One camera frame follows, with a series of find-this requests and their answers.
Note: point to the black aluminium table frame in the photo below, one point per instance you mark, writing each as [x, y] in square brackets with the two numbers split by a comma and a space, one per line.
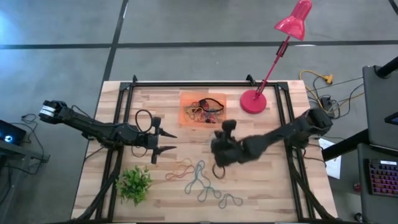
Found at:
[202, 84]

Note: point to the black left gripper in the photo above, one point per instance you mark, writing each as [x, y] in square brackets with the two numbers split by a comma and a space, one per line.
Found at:
[154, 157]

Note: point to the green artificial plant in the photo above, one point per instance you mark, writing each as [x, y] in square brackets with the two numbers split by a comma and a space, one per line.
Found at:
[133, 185]

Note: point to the black power adapter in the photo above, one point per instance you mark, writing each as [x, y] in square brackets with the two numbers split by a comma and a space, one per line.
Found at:
[326, 101]

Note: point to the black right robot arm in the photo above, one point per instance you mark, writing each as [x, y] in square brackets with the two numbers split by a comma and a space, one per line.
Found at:
[289, 130]

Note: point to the black metal bar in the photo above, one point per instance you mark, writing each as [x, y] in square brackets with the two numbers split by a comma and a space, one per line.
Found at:
[387, 68]
[348, 144]

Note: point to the white paper sheet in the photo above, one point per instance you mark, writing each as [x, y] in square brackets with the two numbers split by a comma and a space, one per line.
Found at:
[334, 165]

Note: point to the red desk lamp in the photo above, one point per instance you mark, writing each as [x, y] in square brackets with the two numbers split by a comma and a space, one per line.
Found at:
[253, 102]

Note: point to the grey desk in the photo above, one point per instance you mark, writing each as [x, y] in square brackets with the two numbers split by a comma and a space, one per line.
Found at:
[363, 202]

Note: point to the black device blue light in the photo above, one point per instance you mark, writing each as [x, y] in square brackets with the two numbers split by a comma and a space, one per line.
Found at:
[12, 132]

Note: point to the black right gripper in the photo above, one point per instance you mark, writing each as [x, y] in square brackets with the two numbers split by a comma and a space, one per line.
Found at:
[229, 125]

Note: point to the red rubber band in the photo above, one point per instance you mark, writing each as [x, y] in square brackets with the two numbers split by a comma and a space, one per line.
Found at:
[168, 178]
[208, 118]

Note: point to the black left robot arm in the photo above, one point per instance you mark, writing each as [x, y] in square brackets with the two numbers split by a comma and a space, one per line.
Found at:
[93, 127]

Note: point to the orange translucent plastic bin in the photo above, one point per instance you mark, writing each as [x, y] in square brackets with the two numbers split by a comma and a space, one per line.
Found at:
[186, 96]

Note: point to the grey panel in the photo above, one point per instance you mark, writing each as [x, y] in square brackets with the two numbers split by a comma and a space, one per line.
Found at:
[379, 102]

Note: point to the small red object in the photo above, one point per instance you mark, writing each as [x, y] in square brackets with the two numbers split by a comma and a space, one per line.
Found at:
[357, 187]

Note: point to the grey side table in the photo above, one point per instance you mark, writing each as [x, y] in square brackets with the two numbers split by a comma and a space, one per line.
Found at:
[18, 151]

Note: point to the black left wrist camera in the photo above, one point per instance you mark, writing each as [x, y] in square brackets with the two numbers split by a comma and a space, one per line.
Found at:
[148, 140]

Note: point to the backlit keyboard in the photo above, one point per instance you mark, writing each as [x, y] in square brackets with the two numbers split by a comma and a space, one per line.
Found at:
[384, 179]

